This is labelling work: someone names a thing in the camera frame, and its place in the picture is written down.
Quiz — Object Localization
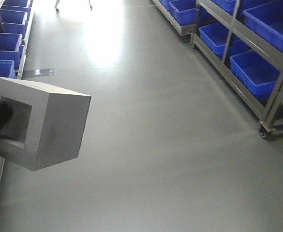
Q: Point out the gray square hollow base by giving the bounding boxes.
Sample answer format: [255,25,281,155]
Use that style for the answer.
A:
[0,77,91,171]

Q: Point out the distant steel bin rack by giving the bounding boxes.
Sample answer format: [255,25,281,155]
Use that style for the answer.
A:
[154,0,283,140]

